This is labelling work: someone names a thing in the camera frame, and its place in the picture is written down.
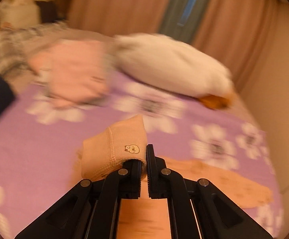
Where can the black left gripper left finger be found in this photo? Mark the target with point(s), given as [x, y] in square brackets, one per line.
[131, 181]

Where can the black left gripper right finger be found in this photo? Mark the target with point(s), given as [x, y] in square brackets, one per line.
[156, 184]

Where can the orange duck print garment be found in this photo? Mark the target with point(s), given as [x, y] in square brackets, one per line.
[146, 218]

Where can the purple floral bed sheet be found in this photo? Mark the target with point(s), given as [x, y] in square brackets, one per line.
[39, 148]

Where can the white plush duck toy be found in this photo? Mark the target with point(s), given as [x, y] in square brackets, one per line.
[175, 66]

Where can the folded pink garment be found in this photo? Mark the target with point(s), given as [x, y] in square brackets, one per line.
[73, 71]

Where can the peach window curtain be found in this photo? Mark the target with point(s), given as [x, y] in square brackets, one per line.
[235, 32]

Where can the plaid grey blanket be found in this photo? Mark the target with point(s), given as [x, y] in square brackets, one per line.
[12, 42]

